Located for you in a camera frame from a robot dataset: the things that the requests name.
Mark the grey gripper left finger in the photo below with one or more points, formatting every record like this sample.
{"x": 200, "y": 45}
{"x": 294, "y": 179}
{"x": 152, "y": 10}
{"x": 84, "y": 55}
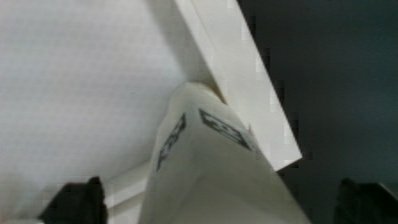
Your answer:
{"x": 77, "y": 206}

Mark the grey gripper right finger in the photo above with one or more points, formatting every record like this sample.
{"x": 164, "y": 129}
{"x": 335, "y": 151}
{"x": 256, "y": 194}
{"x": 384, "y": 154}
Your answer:
{"x": 367, "y": 203}

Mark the white leg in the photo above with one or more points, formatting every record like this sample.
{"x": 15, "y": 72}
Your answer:
{"x": 214, "y": 185}

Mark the white desk top tray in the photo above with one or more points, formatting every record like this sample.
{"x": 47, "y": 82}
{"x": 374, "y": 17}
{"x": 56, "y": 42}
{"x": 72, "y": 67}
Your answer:
{"x": 97, "y": 57}

